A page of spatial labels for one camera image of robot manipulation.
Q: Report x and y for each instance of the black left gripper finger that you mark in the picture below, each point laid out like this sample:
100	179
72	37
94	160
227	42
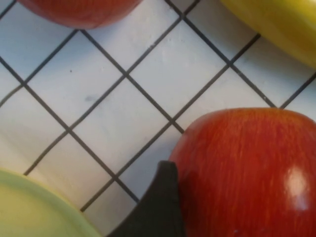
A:
158	217

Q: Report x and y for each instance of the red apple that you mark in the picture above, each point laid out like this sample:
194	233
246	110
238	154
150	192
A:
247	172
79	12

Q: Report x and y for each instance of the yellow banana with green tip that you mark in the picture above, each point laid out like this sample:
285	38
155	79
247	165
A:
284	22

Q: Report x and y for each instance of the yellow round plate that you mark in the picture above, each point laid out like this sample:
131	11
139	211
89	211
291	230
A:
29	212

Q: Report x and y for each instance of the white grid tablecloth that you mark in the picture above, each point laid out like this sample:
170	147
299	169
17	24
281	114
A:
111	111

